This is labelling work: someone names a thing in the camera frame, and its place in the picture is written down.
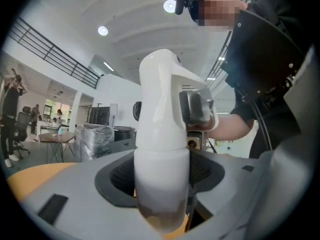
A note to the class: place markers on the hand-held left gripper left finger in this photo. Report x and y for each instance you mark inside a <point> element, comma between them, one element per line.
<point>75,196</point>

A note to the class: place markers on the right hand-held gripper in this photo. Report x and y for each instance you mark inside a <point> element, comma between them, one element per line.
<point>197,140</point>

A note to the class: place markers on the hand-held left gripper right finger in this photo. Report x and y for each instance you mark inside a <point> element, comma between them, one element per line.
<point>237,196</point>

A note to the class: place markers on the person's right forearm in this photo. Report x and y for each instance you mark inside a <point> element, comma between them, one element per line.
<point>230,129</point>

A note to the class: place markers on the small blue bottle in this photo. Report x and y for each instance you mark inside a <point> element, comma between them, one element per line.
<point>60,131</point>

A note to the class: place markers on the wooden table black metal legs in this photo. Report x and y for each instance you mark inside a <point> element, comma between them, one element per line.
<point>57,137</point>

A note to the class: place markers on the black equipment case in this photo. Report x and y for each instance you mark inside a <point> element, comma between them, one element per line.
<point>123,144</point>

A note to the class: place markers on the black chest-mounted screen device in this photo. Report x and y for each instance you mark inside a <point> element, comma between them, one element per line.
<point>260,59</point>

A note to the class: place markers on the black coat stand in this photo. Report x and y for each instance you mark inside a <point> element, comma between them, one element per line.
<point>86,112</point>

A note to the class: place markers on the black monitor screen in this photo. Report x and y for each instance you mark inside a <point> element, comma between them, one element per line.
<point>100,115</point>

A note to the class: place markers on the black office chair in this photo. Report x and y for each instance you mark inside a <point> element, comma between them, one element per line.
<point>22,124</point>

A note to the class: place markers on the person's head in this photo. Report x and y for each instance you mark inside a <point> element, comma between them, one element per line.
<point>217,9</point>

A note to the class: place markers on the round ceiling light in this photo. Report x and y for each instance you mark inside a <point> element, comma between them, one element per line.
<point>170,6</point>
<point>103,30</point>

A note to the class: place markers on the black metal balcony railing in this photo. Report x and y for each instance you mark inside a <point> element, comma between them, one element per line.
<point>59,46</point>

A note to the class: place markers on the black head-worn camera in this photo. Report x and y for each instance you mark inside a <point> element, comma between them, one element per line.
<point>181,4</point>

